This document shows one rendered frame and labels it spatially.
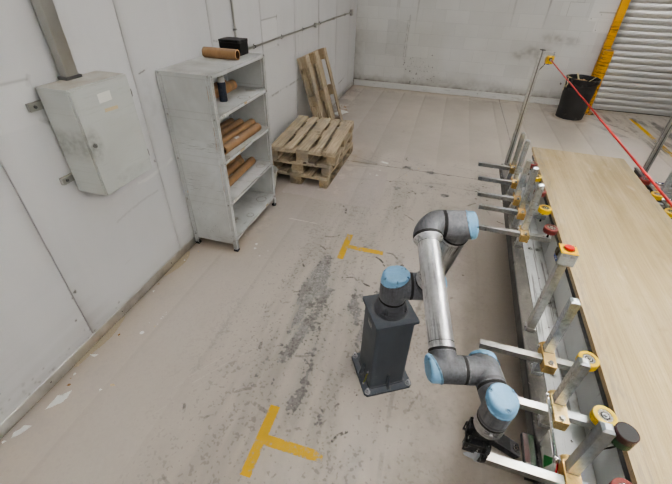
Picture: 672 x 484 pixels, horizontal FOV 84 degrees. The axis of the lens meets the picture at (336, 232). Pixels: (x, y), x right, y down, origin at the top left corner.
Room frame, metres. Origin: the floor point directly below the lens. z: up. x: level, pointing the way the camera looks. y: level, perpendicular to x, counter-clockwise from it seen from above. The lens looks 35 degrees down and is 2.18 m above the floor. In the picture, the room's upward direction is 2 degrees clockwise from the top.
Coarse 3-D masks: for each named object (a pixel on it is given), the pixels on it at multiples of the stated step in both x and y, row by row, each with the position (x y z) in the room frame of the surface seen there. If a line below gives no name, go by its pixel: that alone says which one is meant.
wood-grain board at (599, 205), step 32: (544, 160) 2.95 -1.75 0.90; (576, 160) 2.97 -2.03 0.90; (608, 160) 3.00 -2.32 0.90; (576, 192) 2.40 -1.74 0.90; (608, 192) 2.42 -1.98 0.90; (640, 192) 2.43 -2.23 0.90; (576, 224) 1.97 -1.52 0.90; (608, 224) 1.99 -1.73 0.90; (640, 224) 2.00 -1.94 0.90; (608, 256) 1.65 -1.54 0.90; (640, 256) 1.66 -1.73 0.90; (576, 288) 1.38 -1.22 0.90; (608, 288) 1.39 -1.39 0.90; (640, 288) 1.40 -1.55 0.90; (608, 320) 1.18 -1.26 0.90; (640, 320) 1.18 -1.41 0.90; (608, 352) 1.00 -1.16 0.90; (640, 352) 1.00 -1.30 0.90; (608, 384) 0.85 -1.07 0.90; (640, 384) 0.85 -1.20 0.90; (640, 416) 0.72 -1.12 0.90; (640, 448) 0.61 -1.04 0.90; (640, 480) 0.51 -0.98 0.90
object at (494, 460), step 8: (488, 456) 0.59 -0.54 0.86; (496, 456) 0.59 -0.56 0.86; (488, 464) 0.57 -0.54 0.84; (496, 464) 0.57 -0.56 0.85; (504, 464) 0.56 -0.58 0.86; (512, 464) 0.57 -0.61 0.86; (520, 464) 0.57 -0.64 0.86; (528, 464) 0.57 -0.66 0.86; (512, 472) 0.55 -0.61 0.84; (520, 472) 0.55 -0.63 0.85; (528, 472) 0.54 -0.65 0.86; (536, 472) 0.54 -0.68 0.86; (544, 472) 0.54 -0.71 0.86; (552, 472) 0.55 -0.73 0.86; (536, 480) 0.53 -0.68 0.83; (544, 480) 0.53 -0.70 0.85; (552, 480) 0.52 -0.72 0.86; (560, 480) 0.52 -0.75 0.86
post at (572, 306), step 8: (568, 304) 1.04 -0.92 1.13; (576, 304) 1.02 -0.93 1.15; (568, 312) 1.02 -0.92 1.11; (576, 312) 1.01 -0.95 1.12; (560, 320) 1.03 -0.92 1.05; (568, 320) 1.02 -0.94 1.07; (552, 328) 1.06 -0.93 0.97; (560, 328) 1.02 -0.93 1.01; (552, 336) 1.02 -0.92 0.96; (560, 336) 1.02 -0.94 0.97; (544, 344) 1.05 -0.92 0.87; (552, 344) 1.02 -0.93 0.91; (552, 352) 1.01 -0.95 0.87; (536, 368) 1.02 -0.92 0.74
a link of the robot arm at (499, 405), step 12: (492, 384) 0.64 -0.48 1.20; (504, 384) 0.64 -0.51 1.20; (480, 396) 0.63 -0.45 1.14; (492, 396) 0.60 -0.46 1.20; (504, 396) 0.60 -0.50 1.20; (516, 396) 0.60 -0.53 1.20; (480, 408) 0.61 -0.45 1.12; (492, 408) 0.58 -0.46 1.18; (504, 408) 0.57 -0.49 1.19; (516, 408) 0.57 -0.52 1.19; (480, 420) 0.59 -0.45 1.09; (492, 420) 0.57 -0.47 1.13; (504, 420) 0.55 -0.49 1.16; (492, 432) 0.56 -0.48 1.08
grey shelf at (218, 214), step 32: (192, 64) 3.04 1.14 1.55; (224, 64) 3.07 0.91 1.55; (256, 64) 3.58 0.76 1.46; (192, 96) 2.74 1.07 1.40; (256, 96) 3.35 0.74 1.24; (192, 128) 2.75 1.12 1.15; (192, 160) 2.77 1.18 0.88; (224, 160) 2.72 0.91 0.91; (256, 160) 3.59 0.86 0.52; (192, 192) 2.79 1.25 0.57; (224, 192) 2.70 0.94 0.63; (256, 192) 3.58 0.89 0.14; (192, 224) 2.81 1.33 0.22; (224, 224) 2.72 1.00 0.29
